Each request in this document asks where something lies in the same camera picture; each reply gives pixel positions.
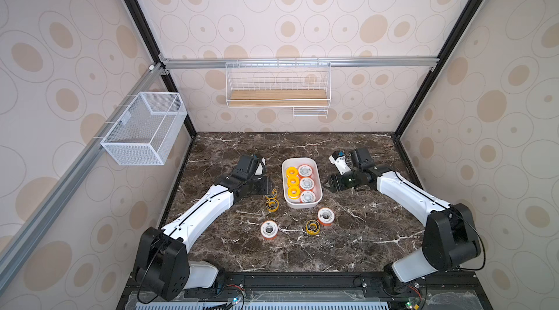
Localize orange tape roll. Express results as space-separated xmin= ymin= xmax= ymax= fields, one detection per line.
xmin=260 ymin=221 xmax=279 ymax=240
xmin=317 ymin=208 xmax=336 ymax=226
xmin=299 ymin=178 xmax=315 ymax=192
xmin=298 ymin=164 xmax=314 ymax=178

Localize yellow tape roll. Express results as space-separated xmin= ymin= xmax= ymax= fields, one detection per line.
xmin=285 ymin=167 xmax=299 ymax=178
xmin=286 ymin=176 xmax=300 ymax=187
xmin=287 ymin=186 xmax=301 ymax=200

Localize orange tape roll mid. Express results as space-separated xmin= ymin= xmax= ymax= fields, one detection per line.
xmin=300 ymin=191 xmax=316 ymax=204

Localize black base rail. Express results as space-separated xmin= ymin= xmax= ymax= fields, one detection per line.
xmin=117 ymin=272 xmax=492 ymax=309

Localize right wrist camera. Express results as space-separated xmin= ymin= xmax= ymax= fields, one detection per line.
xmin=329 ymin=150 xmax=352 ymax=176

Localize white wire shelf wood board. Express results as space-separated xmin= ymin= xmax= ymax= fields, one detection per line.
xmin=225 ymin=65 xmax=332 ymax=116

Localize yellow black roll lower centre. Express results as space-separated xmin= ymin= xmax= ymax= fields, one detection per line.
xmin=305 ymin=220 xmax=320 ymax=236

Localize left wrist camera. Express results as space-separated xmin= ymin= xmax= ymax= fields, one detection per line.
xmin=255 ymin=157 xmax=266 ymax=177

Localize white plastic storage box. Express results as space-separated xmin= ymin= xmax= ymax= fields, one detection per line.
xmin=282 ymin=157 xmax=323 ymax=209

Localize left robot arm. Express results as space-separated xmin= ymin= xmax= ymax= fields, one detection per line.
xmin=132 ymin=154 xmax=272 ymax=301

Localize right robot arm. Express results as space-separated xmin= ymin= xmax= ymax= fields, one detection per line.
xmin=326 ymin=148 xmax=486 ymax=288

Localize yellow black flat roll lower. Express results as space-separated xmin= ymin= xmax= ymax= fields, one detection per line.
xmin=266 ymin=199 xmax=279 ymax=212

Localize aluminium rail back wall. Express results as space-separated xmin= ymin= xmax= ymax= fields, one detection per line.
xmin=161 ymin=56 xmax=439 ymax=69

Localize aluminium rail left wall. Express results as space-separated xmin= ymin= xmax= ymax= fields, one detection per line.
xmin=1 ymin=63 xmax=164 ymax=293

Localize white mesh basket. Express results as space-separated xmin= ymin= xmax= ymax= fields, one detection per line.
xmin=100 ymin=92 xmax=187 ymax=166

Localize aluminium rail wall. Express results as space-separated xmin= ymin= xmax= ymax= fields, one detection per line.
xmin=161 ymin=56 xmax=439 ymax=69
xmin=1 ymin=63 xmax=164 ymax=293

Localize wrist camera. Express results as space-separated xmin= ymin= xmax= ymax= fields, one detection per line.
xmin=329 ymin=150 xmax=352 ymax=176
xmin=255 ymin=157 xmax=266 ymax=177

